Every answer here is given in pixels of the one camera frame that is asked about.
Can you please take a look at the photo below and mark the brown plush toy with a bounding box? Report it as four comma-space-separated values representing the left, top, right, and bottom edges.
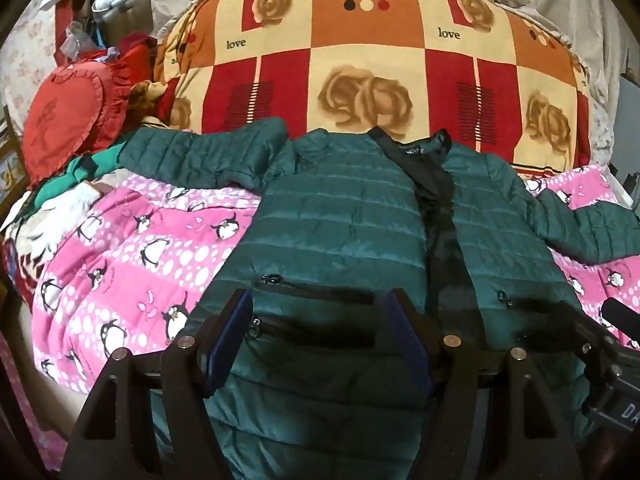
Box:
127, 80, 173, 126

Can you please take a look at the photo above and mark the red cloth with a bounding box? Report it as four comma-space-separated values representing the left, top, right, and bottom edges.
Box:
117, 32, 161, 86

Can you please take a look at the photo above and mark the beige floral bedsheet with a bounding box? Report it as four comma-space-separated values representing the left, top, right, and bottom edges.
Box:
435, 0, 640, 171

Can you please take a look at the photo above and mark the pink penguin blanket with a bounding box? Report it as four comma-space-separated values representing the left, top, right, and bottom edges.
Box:
30, 162, 640, 411

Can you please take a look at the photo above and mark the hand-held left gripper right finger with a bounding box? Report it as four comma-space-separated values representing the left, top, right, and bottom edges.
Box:
382, 287, 586, 480

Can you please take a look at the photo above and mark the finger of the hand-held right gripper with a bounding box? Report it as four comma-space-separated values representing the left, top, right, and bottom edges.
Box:
562, 307, 621, 361

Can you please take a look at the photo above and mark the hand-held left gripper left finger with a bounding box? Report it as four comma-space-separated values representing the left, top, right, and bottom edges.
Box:
57, 287, 256, 480

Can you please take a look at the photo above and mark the teal garment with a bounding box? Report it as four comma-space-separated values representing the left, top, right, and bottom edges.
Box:
35, 142, 131, 206

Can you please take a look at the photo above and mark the red heart pillow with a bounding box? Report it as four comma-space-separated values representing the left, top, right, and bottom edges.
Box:
22, 57, 133, 188

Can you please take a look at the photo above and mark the white patterned cloth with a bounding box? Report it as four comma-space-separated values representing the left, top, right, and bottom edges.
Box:
5, 185, 101, 281

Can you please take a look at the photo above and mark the wooden picture frame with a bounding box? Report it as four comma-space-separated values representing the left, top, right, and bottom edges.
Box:
0, 105, 26, 196

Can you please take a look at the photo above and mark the green puffer jacket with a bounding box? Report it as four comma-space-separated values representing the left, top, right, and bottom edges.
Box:
117, 117, 640, 480

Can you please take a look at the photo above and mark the rose patterned checked quilt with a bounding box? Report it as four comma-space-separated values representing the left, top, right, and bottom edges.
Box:
152, 0, 593, 178

